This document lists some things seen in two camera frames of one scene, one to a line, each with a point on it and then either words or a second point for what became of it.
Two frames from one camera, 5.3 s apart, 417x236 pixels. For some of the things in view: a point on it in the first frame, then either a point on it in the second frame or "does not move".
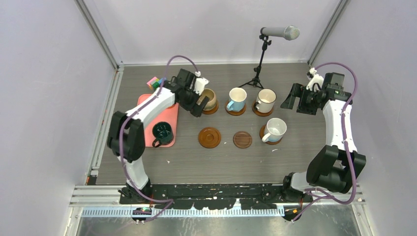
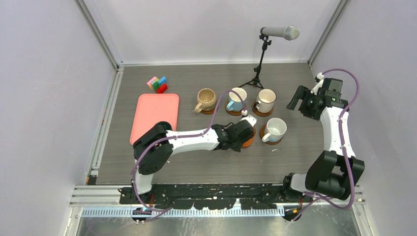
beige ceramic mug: (211, 103) does not move
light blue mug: (237, 99) does not move
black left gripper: (197, 109) → (237, 147)
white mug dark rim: (266, 100) does not move
